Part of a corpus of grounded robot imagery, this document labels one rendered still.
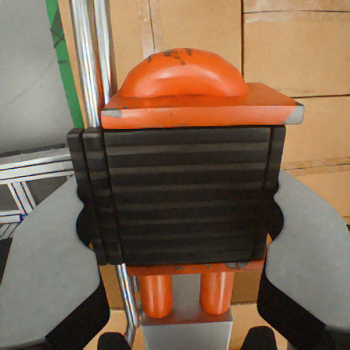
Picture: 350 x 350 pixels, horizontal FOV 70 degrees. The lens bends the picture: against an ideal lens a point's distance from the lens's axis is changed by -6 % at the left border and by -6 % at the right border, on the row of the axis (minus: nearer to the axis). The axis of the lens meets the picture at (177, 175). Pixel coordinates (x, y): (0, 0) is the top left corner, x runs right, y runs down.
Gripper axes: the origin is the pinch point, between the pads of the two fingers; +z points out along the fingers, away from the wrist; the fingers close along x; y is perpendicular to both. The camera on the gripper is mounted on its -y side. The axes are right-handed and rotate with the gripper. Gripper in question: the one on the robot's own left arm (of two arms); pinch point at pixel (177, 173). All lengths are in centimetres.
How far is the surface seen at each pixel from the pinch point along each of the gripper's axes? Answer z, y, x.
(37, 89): 107, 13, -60
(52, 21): 108, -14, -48
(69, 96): 107, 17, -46
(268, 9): 53, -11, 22
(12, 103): 107, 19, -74
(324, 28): 54, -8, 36
